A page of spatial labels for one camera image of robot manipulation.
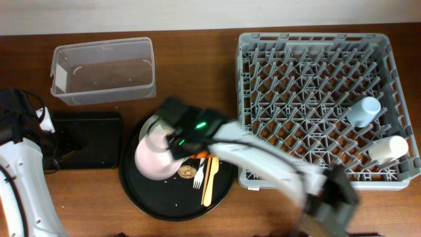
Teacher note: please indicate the orange carrot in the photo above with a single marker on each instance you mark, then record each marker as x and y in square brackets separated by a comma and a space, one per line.
[200, 155]

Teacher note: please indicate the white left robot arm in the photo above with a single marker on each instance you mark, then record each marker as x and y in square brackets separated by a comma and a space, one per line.
[28, 145]

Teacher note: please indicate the white plastic fork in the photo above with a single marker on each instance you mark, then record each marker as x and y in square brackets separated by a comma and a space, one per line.
[198, 178]

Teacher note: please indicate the brown mushroom slice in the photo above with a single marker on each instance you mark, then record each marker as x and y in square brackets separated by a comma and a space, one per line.
[187, 171]

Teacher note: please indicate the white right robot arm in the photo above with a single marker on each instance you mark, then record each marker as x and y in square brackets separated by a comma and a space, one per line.
[325, 196]

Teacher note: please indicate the black rectangular tray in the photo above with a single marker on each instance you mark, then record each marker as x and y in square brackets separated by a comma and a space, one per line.
[86, 140]

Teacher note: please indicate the white cup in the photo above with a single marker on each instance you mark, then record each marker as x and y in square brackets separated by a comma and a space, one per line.
[388, 149]

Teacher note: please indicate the round black tray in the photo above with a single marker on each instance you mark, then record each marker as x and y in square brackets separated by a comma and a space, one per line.
[173, 199]

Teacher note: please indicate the pink bowl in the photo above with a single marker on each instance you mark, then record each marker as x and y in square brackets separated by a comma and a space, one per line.
[153, 160]

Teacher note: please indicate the wooden chopstick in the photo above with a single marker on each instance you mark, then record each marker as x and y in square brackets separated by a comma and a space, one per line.
[206, 179]

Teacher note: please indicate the grey plate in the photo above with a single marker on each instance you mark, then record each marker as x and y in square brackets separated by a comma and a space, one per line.
[149, 125]

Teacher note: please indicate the wooden knife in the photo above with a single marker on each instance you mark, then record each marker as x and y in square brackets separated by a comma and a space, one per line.
[214, 167]

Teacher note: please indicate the clear plastic bin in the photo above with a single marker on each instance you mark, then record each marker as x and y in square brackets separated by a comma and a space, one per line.
[104, 71]

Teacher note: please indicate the light blue cup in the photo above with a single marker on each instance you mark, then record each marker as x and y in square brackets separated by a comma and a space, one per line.
[364, 111]

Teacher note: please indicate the grey dishwasher rack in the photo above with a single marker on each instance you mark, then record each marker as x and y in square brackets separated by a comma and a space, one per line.
[295, 90]

